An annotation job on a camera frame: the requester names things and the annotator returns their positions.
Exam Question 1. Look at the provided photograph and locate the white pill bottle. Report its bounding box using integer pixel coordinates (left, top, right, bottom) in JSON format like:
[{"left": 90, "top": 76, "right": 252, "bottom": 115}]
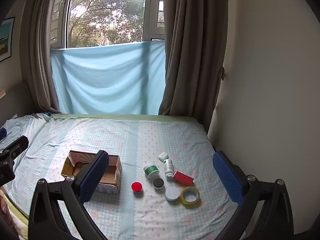
[{"left": 163, "top": 159, "right": 174, "bottom": 180}]

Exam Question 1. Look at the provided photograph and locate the white lid jar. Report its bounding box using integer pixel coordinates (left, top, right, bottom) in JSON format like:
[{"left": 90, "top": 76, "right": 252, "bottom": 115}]
[{"left": 165, "top": 186, "right": 180, "bottom": 202}]

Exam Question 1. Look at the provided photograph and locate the cardboard box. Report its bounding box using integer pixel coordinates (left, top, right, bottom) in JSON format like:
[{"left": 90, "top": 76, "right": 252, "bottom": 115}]
[{"left": 61, "top": 150, "right": 122, "bottom": 194}]

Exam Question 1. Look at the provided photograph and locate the light blue hanging cloth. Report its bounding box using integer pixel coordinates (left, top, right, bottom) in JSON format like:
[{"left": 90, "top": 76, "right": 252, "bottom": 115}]
[{"left": 51, "top": 40, "right": 167, "bottom": 115}]

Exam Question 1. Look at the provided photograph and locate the curtain tieback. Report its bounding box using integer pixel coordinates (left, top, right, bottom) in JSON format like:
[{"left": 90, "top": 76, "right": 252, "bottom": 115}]
[{"left": 217, "top": 66, "right": 227, "bottom": 82}]

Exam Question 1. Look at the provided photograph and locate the green label white jar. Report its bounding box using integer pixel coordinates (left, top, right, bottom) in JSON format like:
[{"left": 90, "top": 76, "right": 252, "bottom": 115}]
[{"left": 143, "top": 164, "right": 160, "bottom": 179}]

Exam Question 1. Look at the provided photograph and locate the brown curtain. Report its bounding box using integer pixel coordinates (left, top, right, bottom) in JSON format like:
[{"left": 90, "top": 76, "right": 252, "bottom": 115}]
[
  {"left": 20, "top": 0, "right": 75, "bottom": 113},
  {"left": 158, "top": 0, "right": 229, "bottom": 133}
]

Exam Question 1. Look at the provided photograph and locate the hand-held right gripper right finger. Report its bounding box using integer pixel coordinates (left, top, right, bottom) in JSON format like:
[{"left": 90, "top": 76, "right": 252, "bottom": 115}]
[{"left": 212, "top": 151, "right": 294, "bottom": 240}]

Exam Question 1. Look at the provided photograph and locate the grey headboard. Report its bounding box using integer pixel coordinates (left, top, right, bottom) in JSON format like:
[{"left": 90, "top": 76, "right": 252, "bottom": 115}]
[{"left": 0, "top": 81, "right": 34, "bottom": 128}]

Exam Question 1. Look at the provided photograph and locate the window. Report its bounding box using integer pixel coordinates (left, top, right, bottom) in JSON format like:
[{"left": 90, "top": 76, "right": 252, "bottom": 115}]
[{"left": 50, "top": 0, "right": 165, "bottom": 49}]

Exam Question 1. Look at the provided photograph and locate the red lid jar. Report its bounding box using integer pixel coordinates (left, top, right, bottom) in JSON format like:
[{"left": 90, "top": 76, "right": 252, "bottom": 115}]
[{"left": 131, "top": 181, "right": 144, "bottom": 194}]

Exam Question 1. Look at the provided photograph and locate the framed wall picture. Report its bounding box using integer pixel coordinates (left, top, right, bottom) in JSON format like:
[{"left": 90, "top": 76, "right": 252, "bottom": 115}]
[{"left": 0, "top": 17, "right": 15, "bottom": 62}]

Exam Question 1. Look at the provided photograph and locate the red carton box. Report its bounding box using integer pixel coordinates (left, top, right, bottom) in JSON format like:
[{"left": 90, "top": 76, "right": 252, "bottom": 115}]
[{"left": 173, "top": 171, "right": 195, "bottom": 187}]

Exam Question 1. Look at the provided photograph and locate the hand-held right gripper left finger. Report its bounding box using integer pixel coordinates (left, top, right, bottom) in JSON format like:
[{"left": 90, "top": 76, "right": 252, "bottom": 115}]
[{"left": 28, "top": 150, "right": 110, "bottom": 240}]

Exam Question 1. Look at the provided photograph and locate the yellow tape roll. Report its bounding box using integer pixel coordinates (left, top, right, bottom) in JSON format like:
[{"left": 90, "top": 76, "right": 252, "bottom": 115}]
[{"left": 180, "top": 186, "right": 201, "bottom": 207}]

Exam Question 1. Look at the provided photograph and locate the small black jar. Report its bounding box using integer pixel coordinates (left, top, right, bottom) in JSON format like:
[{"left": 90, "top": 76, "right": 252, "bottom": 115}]
[{"left": 153, "top": 177, "right": 165, "bottom": 190}]

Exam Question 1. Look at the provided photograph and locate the floral checked bed sheet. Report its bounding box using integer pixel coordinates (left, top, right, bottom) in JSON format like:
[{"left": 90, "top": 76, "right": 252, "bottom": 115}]
[{"left": 0, "top": 112, "right": 239, "bottom": 240}]

